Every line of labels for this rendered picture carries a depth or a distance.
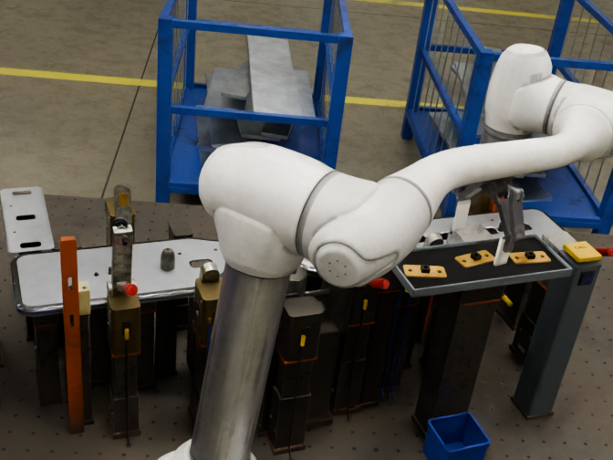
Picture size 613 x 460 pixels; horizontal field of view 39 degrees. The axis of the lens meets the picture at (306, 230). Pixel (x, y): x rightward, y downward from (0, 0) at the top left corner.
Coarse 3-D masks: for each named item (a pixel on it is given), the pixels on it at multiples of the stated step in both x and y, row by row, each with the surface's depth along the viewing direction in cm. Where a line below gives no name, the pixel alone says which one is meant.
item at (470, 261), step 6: (474, 252) 178; (480, 252) 180; (486, 252) 180; (456, 258) 177; (462, 258) 177; (468, 258) 177; (474, 258) 176; (480, 258) 177; (486, 258) 178; (492, 258) 178; (462, 264) 175; (468, 264) 175; (474, 264) 176; (480, 264) 176
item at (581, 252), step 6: (564, 246) 187; (570, 246) 186; (576, 246) 186; (582, 246) 187; (588, 246) 187; (570, 252) 185; (576, 252) 184; (582, 252) 185; (588, 252) 185; (594, 252) 185; (576, 258) 183; (582, 258) 183; (588, 258) 183; (594, 258) 184; (600, 258) 185
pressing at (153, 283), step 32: (448, 224) 221; (544, 224) 226; (32, 256) 190; (96, 256) 192; (160, 256) 195; (192, 256) 196; (32, 288) 180; (96, 288) 182; (160, 288) 185; (192, 288) 185
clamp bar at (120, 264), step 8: (112, 224) 166; (120, 224) 166; (112, 232) 164; (120, 232) 163; (128, 232) 163; (112, 240) 165; (120, 240) 163; (128, 240) 163; (112, 248) 166; (120, 248) 165; (128, 248) 166; (112, 256) 167; (120, 256) 167; (128, 256) 167; (112, 264) 168; (120, 264) 168; (128, 264) 168; (112, 272) 170; (120, 272) 169; (128, 272) 170; (112, 280) 171; (120, 280) 171; (128, 280) 171; (112, 288) 172
